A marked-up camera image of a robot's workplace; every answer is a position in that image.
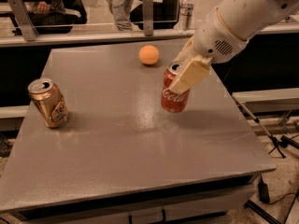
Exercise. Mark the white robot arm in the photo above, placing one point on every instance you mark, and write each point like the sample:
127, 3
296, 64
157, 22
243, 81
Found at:
248, 17

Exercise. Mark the orange fruit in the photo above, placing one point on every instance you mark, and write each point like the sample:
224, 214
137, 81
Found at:
149, 55

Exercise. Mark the standing person grey trousers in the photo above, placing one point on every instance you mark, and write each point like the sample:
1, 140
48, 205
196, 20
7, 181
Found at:
120, 10

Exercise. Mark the red coke can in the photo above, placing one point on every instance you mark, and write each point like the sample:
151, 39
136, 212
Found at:
171, 101

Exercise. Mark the seated person left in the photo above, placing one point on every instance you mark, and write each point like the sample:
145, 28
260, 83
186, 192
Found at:
56, 16

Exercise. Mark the black power adapter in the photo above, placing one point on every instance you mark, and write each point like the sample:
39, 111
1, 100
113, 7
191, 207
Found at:
263, 191

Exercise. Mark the left metal bracket post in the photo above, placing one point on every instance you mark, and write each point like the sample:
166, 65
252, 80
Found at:
28, 30

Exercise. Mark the middle metal bracket post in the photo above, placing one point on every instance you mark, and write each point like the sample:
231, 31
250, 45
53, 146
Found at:
148, 17

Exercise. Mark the metal barrier rail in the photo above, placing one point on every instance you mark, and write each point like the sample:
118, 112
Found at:
96, 38

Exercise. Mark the black office chair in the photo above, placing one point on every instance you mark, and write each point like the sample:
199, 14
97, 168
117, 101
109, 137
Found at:
165, 14

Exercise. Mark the black tripod stand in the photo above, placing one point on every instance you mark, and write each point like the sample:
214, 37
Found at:
284, 141

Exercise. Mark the gold soda can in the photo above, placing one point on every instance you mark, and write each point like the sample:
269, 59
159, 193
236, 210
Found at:
49, 101

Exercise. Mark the metal bracket post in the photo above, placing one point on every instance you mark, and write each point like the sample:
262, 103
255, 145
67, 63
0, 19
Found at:
148, 17
28, 30

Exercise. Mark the clear plastic water bottle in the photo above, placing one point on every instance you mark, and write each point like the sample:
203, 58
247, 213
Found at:
185, 15

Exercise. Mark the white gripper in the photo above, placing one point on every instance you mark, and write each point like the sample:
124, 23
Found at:
215, 37

